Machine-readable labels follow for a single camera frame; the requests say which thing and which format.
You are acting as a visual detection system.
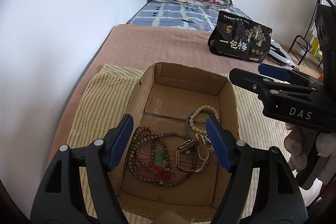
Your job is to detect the pale yellow bead bracelet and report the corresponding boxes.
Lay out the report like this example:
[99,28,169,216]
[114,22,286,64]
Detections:
[188,104,221,138]

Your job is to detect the pink pearl necklace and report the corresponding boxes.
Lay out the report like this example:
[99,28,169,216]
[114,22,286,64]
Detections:
[196,131,215,162]

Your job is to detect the brown wooden bead necklace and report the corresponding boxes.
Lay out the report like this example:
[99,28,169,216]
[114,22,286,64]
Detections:
[126,126,201,187]

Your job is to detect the red strap wristwatch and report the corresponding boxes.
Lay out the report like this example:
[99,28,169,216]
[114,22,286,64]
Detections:
[175,139,211,173]

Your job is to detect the white gloved right hand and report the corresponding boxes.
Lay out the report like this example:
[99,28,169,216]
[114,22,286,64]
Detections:
[284,123,335,185]

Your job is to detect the yellow green boxes on rack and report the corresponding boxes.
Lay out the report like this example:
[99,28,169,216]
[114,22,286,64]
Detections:
[309,37,322,61]

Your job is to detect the black metal clothes rack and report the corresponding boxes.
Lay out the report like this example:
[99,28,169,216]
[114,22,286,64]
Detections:
[288,1,323,72]

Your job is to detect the black plum snack bag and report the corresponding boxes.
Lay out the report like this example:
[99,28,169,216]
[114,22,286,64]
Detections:
[208,11,272,63]

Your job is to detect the brown cardboard box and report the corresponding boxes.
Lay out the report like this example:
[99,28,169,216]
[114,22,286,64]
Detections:
[110,63,238,222]

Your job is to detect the striped yellow towel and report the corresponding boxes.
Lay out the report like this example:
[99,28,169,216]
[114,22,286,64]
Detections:
[67,64,288,219]

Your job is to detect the pink brown blanket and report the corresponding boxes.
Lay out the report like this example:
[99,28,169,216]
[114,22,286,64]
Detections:
[49,24,258,159]

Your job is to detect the white ring light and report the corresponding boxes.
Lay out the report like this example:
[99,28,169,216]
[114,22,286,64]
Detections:
[267,39,292,66]

